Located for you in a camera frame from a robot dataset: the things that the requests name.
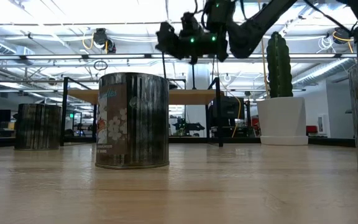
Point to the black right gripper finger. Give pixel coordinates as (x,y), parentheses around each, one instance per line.
(174,43)
(163,37)

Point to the black background robot arm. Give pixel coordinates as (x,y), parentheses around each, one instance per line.
(186,127)

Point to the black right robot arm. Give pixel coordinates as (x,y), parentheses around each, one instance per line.
(253,28)

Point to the red box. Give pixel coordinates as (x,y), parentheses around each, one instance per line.
(311,129)

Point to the green cactus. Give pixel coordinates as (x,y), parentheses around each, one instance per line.
(279,68)

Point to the candle tin with grey wax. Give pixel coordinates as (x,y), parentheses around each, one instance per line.
(141,124)

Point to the black television screen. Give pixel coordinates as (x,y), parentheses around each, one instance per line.
(228,107)

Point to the white plant pot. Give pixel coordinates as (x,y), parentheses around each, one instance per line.
(283,121)

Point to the wooden shelf with black legs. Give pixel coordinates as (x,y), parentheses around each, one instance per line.
(191,97)

